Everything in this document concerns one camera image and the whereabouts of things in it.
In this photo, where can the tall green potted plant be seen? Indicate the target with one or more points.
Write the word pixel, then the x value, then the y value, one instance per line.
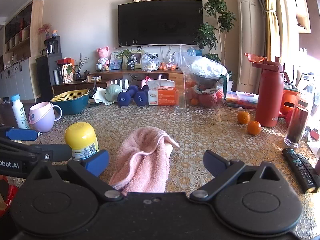
pixel 220 17

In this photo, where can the yellow curtain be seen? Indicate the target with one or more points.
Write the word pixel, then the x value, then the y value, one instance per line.
pixel 271 30

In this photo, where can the black coffee machine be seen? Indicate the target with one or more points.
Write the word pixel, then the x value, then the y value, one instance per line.
pixel 51 45

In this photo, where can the clear drinking glass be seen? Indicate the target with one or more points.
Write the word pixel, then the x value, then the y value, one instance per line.
pixel 180 102

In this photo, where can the blue dumbbell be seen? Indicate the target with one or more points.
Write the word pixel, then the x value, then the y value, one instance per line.
pixel 141 96
pixel 125 97

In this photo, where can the small glass mug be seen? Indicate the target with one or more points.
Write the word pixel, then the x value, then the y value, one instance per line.
pixel 98 67

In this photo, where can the orange translucent plastic dish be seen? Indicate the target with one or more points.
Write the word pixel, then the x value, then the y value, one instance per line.
pixel 255 58

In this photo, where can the white bottle with blue cap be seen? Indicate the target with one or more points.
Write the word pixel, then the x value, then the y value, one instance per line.
pixel 20 115

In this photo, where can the plastic bag of oranges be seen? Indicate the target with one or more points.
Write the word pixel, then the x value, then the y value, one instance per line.
pixel 167 66

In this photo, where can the black remote control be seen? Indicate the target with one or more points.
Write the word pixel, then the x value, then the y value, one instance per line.
pixel 310 165
pixel 298 171

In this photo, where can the white standing air conditioner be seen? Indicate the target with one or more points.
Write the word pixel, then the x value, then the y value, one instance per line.
pixel 247 42

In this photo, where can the silver thermos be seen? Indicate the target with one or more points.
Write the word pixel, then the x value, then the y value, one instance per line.
pixel 57 77

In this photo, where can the yellow plastic colander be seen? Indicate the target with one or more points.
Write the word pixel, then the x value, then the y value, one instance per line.
pixel 70 94

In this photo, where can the glass of dark liquid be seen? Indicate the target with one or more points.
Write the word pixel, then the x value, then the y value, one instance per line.
pixel 297 125

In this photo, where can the large picture frame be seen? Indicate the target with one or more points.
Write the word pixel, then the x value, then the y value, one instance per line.
pixel 138 58

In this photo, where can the large clear plastic bag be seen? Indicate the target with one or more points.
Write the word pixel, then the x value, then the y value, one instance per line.
pixel 190 52

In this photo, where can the small picture frame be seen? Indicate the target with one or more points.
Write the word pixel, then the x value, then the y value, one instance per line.
pixel 115 60

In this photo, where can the red water bottle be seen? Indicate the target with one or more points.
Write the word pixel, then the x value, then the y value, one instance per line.
pixel 270 92

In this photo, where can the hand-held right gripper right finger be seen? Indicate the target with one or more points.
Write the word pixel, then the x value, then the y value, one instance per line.
pixel 213 163

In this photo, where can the wooden television cabinet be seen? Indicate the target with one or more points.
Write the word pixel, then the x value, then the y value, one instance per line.
pixel 175 78

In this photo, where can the pink plush bear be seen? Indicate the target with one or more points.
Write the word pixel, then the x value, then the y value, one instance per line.
pixel 103 55

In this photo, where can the red object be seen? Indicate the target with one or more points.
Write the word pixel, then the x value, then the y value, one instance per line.
pixel 7 192

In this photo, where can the small white box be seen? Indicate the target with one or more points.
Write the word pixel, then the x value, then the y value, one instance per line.
pixel 95 78

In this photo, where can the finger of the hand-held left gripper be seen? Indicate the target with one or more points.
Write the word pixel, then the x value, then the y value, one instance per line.
pixel 21 134
pixel 50 152

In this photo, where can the orange fruit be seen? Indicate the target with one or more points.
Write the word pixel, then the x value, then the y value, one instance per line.
pixel 254 127
pixel 243 117

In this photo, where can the pink kettlebell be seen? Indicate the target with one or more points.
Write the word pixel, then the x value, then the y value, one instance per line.
pixel 146 81

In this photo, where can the orange plastic container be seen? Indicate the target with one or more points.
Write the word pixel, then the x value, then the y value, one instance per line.
pixel 288 102

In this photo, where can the printed gift bag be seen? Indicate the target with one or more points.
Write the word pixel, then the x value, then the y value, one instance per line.
pixel 67 73

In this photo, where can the pink flower vase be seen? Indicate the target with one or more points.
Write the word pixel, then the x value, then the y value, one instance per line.
pixel 46 31

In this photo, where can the black floor cabinet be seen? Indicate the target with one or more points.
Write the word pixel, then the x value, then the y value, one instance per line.
pixel 45 77

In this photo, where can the white slatted rack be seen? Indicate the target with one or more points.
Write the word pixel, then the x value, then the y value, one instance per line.
pixel 120 82

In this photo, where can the plastic bag over bowl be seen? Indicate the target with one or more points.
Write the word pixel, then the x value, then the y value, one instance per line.
pixel 203 67

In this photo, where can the stack of colourful folders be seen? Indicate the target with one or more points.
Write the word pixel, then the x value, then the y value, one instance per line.
pixel 241 100

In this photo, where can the pink towel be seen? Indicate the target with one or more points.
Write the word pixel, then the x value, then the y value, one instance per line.
pixel 145 165

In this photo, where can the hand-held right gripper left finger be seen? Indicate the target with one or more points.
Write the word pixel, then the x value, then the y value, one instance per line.
pixel 96 163

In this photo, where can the black television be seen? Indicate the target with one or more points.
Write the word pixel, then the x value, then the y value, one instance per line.
pixel 160 22

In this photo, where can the pink plastic cup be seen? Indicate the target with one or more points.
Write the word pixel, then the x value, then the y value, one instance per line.
pixel 42 118

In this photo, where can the orange and white tissue box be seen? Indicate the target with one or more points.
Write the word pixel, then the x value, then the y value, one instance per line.
pixel 162 96

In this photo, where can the wooden wall shelf unit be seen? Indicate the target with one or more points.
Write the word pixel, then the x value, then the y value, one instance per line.
pixel 20 25

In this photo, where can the white cloth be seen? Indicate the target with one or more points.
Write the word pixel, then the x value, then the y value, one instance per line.
pixel 100 93

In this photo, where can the small black jar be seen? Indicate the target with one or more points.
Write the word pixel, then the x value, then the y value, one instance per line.
pixel 87 73

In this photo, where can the dark vase with twigs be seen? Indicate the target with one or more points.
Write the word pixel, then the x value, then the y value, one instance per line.
pixel 78 74

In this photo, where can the green ceramic bowl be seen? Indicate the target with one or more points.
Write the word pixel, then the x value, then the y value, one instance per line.
pixel 113 92

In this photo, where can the potted plant in dark vase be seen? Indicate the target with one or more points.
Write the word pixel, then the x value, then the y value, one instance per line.
pixel 130 64

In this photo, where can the teal plastic basin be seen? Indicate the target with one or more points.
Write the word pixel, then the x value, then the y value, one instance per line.
pixel 72 106

